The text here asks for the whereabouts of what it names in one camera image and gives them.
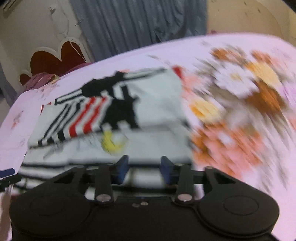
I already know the striped knit child sweater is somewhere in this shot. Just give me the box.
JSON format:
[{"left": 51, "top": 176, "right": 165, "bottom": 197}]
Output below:
[{"left": 15, "top": 68, "right": 191, "bottom": 191}]

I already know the pink floral bed sheet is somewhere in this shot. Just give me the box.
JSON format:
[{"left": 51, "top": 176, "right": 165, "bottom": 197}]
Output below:
[{"left": 1, "top": 34, "right": 295, "bottom": 240}]

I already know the red heart-shaped headboard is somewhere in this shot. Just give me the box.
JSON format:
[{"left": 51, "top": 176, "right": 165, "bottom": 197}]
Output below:
[{"left": 19, "top": 38, "right": 91, "bottom": 86}]

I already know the blue centre curtain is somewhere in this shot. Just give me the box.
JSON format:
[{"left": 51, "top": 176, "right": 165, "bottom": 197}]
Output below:
[{"left": 70, "top": 0, "right": 207, "bottom": 61}]

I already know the white air conditioner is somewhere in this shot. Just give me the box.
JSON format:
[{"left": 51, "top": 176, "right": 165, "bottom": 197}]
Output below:
[{"left": 1, "top": 0, "right": 18, "bottom": 13}]

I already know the white hanging cable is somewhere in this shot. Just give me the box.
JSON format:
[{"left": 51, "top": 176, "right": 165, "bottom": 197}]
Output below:
[{"left": 48, "top": 4, "right": 88, "bottom": 63}]

